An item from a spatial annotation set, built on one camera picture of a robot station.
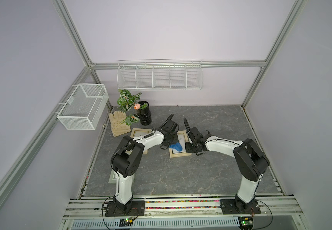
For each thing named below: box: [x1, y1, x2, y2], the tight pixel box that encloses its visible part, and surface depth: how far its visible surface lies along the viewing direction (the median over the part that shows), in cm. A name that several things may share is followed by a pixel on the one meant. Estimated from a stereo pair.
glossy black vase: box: [137, 100, 152, 127], surface depth 105 cm
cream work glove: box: [108, 110, 131, 138], surface depth 110 cm
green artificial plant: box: [115, 89, 148, 129], surface depth 86 cm
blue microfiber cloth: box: [168, 141, 183, 152], surface depth 93 cm
